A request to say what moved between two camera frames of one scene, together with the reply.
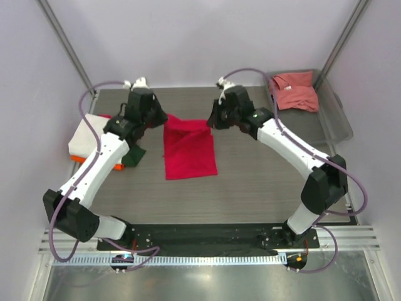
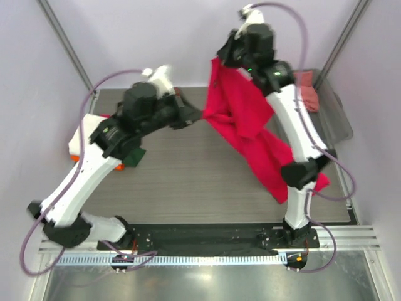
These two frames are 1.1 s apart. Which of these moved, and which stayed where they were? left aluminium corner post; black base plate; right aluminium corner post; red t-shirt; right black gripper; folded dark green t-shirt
Moved: red t-shirt; right black gripper
Stayed: black base plate; left aluminium corner post; folded dark green t-shirt; right aluminium corner post
